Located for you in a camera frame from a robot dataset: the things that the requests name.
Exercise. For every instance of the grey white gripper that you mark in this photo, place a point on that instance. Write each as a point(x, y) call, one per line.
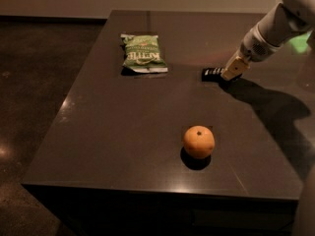
point(255, 48)

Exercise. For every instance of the black rxbar chocolate bar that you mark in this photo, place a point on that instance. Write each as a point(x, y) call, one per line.
point(214, 75)

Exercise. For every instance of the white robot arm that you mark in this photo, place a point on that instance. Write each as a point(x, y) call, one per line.
point(285, 21)

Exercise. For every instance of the orange fruit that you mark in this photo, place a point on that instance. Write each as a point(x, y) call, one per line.
point(199, 142)

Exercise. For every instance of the green Kettle chips bag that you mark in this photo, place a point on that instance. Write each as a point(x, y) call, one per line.
point(142, 54)

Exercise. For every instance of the dark cabinet under counter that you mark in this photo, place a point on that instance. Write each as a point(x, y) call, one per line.
point(97, 212)

